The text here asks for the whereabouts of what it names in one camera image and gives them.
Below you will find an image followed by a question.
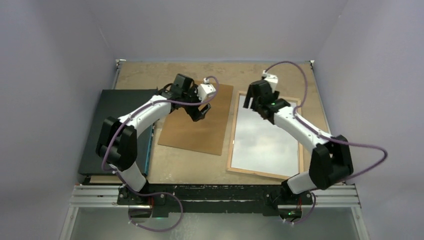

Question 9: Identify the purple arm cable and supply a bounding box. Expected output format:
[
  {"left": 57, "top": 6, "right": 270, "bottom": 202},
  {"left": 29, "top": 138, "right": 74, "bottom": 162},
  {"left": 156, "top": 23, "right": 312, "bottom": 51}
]
[
  {"left": 100, "top": 75, "right": 220, "bottom": 232},
  {"left": 261, "top": 60, "right": 388, "bottom": 226}
]

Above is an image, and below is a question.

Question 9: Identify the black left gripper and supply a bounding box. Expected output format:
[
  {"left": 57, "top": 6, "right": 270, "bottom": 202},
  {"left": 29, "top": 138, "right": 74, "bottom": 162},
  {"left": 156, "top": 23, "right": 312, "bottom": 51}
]
[{"left": 181, "top": 84, "right": 210, "bottom": 121}]

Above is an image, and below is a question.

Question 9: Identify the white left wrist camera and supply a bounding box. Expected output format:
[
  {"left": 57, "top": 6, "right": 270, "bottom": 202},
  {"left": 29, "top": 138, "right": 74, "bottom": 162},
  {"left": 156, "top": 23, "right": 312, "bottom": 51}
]
[{"left": 196, "top": 77, "right": 217, "bottom": 103}]

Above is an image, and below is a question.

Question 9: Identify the colour photo print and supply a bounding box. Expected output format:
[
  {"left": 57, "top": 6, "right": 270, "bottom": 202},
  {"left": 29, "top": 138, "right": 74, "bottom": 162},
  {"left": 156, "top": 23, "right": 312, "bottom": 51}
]
[{"left": 230, "top": 94, "right": 301, "bottom": 178}]

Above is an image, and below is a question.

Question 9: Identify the black foam pad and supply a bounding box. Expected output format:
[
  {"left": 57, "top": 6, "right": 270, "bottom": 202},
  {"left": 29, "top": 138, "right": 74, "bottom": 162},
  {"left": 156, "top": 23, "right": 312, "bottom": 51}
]
[{"left": 77, "top": 89, "right": 159, "bottom": 176}]

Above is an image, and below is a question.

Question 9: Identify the white wooden picture frame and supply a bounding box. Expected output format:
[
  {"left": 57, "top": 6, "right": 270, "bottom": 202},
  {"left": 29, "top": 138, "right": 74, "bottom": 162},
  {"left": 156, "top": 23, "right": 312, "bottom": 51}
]
[{"left": 226, "top": 90, "right": 305, "bottom": 180}]

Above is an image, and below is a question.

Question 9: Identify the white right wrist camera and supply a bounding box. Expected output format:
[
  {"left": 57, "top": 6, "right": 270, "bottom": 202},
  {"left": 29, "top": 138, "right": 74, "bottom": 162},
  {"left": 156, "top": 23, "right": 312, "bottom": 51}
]
[{"left": 261, "top": 70, "right": 279, "bottom": 92}]

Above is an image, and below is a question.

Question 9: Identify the aluminium extrusion rail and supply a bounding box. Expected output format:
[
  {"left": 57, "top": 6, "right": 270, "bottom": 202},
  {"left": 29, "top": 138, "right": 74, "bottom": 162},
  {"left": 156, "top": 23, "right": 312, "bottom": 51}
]
[{"left": 69, "top": 185, "right": 361, "bottom": 208}]

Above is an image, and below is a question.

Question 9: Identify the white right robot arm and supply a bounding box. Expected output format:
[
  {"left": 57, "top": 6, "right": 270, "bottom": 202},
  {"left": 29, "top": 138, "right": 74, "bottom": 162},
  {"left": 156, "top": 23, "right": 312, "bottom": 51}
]
[{"left": 243, "top": 79, "right": 354, "bottom": 204}]

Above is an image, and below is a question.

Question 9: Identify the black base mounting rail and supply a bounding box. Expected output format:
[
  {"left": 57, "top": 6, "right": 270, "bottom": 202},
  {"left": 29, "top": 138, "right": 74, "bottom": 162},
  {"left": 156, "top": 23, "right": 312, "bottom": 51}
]
[{"left": 117, "top": 183, "right": 313, "bottom": 218}]

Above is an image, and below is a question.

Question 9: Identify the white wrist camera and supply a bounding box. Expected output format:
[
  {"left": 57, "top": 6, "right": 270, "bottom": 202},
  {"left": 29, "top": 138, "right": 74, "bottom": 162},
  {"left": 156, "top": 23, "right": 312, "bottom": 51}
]
[
  {"left": 261, "top": 70, "right": 279, "bottom": 92},
  {"left": 196, "top": 77, "right": 217, "bottom": 103}
]

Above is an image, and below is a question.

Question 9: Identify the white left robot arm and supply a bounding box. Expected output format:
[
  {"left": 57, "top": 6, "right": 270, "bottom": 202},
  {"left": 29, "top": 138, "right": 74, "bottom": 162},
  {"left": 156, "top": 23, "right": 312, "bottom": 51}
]
[{"left": 95, "top": 73, "right": 220, "bottom": 205}]

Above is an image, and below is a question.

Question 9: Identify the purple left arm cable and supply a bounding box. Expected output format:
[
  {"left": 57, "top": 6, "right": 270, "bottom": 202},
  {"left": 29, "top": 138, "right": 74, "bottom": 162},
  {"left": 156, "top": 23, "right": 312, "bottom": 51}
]
[{"left": 100, "top": 75, "right": 220, "bottom": 232}]

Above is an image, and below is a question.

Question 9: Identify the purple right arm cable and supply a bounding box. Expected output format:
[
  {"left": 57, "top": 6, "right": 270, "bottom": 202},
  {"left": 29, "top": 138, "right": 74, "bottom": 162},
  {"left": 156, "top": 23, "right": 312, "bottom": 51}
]
[{"left": 261, "top": 60, "right": 388, "bottom": 226}]

